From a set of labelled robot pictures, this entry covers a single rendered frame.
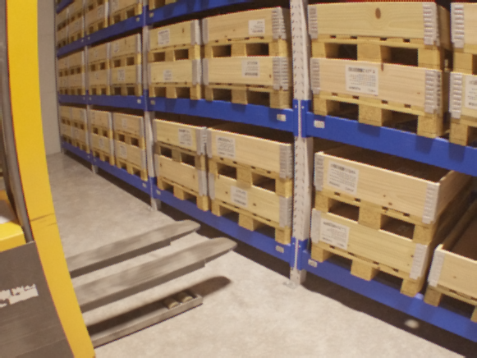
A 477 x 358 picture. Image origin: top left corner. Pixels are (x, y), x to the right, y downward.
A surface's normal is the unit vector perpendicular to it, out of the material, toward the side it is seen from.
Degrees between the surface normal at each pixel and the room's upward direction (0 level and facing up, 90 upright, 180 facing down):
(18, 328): 90
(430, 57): 90
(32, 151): 90
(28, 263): 90
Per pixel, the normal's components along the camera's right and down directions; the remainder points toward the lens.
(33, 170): 0.66, 0.23
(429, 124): -0.76, 0.23
